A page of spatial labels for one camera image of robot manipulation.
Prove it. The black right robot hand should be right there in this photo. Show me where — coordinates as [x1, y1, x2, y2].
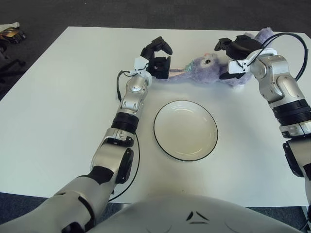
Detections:
[214, 34, 263, 80]

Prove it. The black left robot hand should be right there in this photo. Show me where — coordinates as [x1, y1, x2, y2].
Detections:
[140, 36, 173, 80]

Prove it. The purple plush bunny doll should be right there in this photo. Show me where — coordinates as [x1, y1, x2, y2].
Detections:
[167, 28, 275, 90]

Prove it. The white plate with black rim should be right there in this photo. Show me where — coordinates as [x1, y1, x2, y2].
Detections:
[153, 99, 219, 162]

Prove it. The black office chair base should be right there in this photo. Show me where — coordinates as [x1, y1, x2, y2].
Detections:
[0, 45, 26, 81]

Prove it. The grey robot torso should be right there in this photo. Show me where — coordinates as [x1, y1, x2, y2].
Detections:
[92, 194, 311, 233]

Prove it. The black and gold package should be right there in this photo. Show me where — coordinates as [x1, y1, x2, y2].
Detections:
[0, 28, 27, 44]

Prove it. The small white floor item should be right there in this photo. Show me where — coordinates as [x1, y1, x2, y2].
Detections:
[0, 21, 20, 31]

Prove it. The white table leg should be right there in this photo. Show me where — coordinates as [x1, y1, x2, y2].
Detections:
[300, 205, 311, 219]

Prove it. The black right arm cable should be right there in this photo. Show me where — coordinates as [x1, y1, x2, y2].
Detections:
[242, 32, 308, 81]

